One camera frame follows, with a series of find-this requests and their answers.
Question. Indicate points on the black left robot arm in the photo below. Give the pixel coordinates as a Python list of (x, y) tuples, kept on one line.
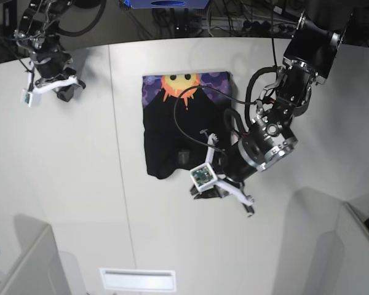
[(274, 97)]

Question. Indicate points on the blue box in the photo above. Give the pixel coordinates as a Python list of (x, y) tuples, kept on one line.
[(176, 4)]

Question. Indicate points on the white partition panel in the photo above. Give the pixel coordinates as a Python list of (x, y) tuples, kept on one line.
[(40, 267), (341, 260)]

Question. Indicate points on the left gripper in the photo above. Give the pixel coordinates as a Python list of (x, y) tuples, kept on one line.
[(244, 159)]

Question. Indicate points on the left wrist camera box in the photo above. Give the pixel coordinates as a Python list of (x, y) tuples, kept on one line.
[(203, 177)]

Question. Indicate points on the black T-shirt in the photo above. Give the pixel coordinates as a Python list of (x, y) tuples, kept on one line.
[(179, 112)]

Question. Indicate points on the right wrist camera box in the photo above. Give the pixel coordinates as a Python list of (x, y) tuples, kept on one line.
[(31, 98)]

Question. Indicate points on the white left partition panel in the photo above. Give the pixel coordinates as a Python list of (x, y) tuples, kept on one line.
[(40, 267)]

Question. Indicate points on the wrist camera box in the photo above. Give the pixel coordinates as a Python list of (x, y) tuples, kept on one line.
[(31, 98), (203, 177)]

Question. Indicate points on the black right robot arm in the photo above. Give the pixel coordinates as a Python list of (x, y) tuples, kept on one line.
[(39, 34)]

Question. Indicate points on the white power strip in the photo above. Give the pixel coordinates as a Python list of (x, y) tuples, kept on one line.
[(235, 26)]

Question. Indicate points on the white right partition panel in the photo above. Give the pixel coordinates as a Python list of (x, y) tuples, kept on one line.
[(341, 260)]

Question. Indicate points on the black tall device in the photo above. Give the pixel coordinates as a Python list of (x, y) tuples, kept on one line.
[(10, 19)]

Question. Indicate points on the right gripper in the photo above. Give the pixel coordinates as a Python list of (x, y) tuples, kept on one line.
[(54, 70)]

